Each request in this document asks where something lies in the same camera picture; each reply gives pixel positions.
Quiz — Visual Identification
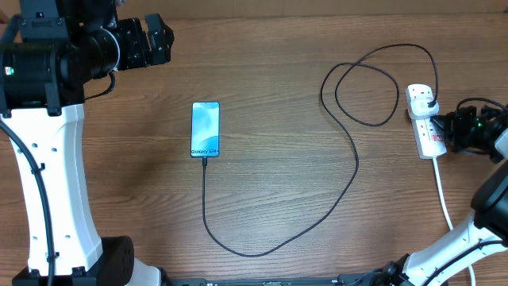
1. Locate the black USB charging cable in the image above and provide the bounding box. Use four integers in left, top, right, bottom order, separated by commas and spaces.
201, 43, 441, 258

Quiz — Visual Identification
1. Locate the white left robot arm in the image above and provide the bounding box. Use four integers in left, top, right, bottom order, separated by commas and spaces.
1, 0, 175, 286

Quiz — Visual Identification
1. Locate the white charger plug adapter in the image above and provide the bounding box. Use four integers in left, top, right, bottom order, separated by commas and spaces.
408, 98, 439, 120

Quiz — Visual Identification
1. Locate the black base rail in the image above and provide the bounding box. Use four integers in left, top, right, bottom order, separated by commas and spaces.
163, 269, 381, 286

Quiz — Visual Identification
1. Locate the white power strip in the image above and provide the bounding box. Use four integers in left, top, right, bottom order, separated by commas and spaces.
406, 83, 447, 160

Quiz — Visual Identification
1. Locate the Galaxy S24+ smartphone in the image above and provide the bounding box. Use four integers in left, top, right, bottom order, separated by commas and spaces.
190, 102, 221, 157

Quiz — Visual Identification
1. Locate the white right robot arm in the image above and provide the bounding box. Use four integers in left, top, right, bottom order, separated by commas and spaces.
371, 106, 507, 285

